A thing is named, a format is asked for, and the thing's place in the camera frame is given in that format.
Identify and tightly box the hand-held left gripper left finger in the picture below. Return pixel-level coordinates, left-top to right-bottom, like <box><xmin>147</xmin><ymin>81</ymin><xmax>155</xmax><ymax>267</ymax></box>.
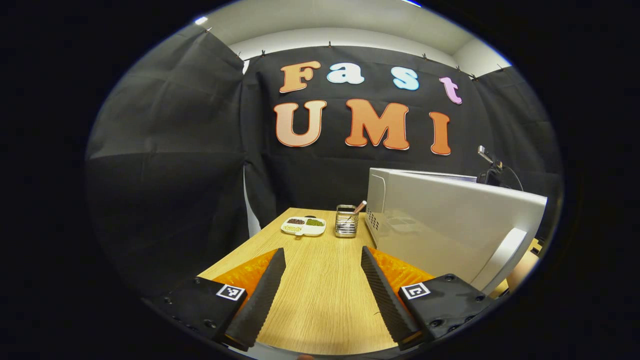
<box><xmin>142</xmin><ymin>248</ymin><xmax>287</xmax><ymax>351</ymax></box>

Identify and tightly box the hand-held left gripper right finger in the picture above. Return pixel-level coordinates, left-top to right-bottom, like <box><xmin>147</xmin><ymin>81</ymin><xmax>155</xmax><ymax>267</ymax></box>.
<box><xmin>361</xmin><ymin>245</ymin><xmax>499</xmax><ymax>351</ymax></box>

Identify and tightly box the white microwave oven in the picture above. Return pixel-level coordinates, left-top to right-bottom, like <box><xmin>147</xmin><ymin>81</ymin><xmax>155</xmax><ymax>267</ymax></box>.
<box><xmin>365</xmin><ymin>167</ymin><xmax>548</xmax><ymax>296</ymax></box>

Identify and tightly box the white divided seasoning dish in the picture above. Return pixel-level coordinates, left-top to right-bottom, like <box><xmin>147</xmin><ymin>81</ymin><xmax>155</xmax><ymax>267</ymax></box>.
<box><xmin>280</xmin><ymin>216</ymin><xmax>327</xmax><ymax>237</ymax></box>

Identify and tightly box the black backdrop cloth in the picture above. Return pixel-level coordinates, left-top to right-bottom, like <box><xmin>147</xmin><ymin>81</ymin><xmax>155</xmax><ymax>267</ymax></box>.
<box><xmin>85</xmin><ymin>24</ymin><xmax>565</xmax><ymax>301</ymax></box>

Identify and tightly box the row of black cloth clips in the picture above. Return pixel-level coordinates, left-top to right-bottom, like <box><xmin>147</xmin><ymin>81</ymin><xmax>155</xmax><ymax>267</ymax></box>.
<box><xmin>205</xmin><ymin>27</ymin><xmax>503</xmax><ymax>81</ymax></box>

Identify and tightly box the black cable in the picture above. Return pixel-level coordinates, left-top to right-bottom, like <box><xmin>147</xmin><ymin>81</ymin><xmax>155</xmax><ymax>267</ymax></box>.
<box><xmin>501</xmin><ymin>165</ymin><xmax>525</xmax><ymax>192</ymax></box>

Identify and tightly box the metal wire utensil holder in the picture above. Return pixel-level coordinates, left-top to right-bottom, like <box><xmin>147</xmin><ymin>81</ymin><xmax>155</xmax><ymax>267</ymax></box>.
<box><xmin>335</xmin><ymin>204</ymin><xmax>359</xmax><ymax>238</ymax></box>

